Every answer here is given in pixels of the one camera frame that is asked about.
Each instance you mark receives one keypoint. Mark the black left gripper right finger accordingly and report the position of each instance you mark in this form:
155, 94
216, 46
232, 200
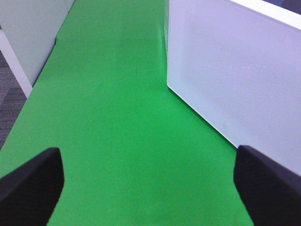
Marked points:
270, 192

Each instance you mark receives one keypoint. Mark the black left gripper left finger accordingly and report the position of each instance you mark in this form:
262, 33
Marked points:
29, 194

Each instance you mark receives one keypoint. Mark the white microwave door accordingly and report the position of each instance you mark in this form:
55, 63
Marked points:
237, 63

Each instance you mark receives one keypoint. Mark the white microwave oven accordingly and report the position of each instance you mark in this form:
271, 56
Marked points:
166, 28

